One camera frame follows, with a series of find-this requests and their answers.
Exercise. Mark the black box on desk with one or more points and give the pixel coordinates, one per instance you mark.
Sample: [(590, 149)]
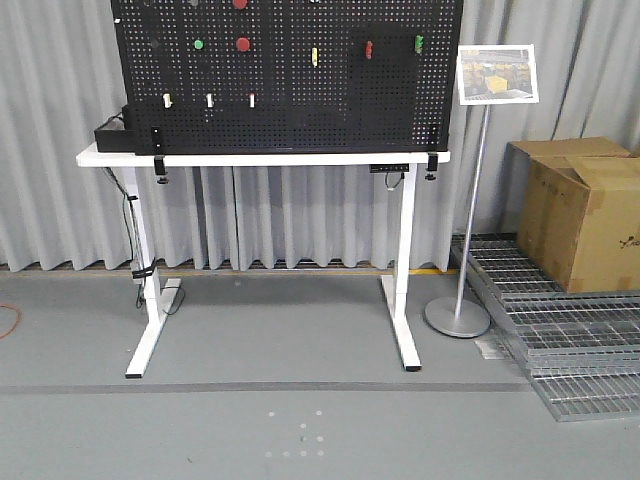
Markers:
[(113, 136)]

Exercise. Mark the sign stand with picture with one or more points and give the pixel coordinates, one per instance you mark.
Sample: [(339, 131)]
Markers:
[(486, 75)]

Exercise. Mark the metal floor grating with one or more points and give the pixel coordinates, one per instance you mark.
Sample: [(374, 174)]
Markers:
[(580, 352)]

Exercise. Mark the brown cardboard box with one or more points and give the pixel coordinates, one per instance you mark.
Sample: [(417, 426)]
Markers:
[(580, 219)]

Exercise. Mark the right black clamp bracket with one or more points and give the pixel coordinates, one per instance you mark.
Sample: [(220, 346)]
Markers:
[(432, 164)]

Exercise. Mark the left black clamp bracket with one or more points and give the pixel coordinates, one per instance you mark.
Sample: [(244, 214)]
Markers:
[(159, 166)]

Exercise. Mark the desk height control panel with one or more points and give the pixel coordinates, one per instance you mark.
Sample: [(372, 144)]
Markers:
[(389, 168)]

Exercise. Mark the white standing desk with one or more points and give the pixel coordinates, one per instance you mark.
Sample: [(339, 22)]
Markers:
[(291, 202)]

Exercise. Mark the lower red round button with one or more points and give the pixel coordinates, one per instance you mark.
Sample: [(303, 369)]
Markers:
[(243, 44)]

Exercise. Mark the green lever switch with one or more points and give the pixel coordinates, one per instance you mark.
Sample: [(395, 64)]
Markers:
[(419, 44)]

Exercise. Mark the black clamp bracket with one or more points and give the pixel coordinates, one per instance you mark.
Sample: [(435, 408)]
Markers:
[(432, 164), (159, 166)]

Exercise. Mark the grey curtain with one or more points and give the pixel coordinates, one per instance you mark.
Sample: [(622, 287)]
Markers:
[(61, 77)]

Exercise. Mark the black perforated pegboard panel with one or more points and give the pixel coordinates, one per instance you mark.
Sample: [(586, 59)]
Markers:
[(345, 104)]

